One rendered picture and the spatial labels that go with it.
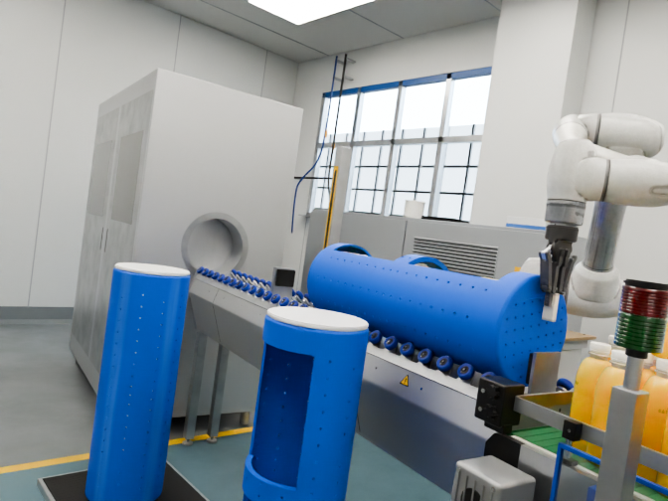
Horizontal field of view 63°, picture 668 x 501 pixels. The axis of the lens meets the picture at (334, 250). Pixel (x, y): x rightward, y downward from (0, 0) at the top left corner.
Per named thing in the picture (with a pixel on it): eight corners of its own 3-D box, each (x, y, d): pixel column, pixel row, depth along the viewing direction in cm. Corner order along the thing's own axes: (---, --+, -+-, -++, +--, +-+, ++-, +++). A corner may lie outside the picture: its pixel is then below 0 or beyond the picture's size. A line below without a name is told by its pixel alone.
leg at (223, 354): (214, 438, 311) (229, 331, 309) (218, 442, 306) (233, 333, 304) (205, 439, 308) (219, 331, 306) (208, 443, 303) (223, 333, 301)
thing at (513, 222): (513, 230, 346) (514, 218, 345) (551, 234, 331) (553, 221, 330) (505, 228, 336) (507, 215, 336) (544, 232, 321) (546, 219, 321)
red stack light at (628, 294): (631, 311, 84) (635, 285, 83) (676, 319, 78) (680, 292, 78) (609, 309, 80) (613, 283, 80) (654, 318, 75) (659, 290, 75)
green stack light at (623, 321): (626, 343, 84) (631, 311, 84) (670, 353, 78) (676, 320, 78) (604, 343, 80) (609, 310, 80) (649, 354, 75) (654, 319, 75)
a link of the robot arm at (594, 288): (562, 298, 217) (622, 308, 210) (561, 321, 204) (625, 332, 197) (595, 106, 181) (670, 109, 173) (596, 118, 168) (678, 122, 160)
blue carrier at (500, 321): (367, 311, 216) (368, 241, 213) (566, 376, 144) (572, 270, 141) (306, 321, 201) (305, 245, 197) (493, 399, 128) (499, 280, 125)
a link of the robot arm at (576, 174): (544, 197, 130) (603, 203, 125) (554, 132, 129) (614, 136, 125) (543, 202, 140) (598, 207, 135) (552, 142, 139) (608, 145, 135)
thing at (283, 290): (288, 301, 247) (292, 267, 246) (292, 303, 243) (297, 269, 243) (268, 300, 241) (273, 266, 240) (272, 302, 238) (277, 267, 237)
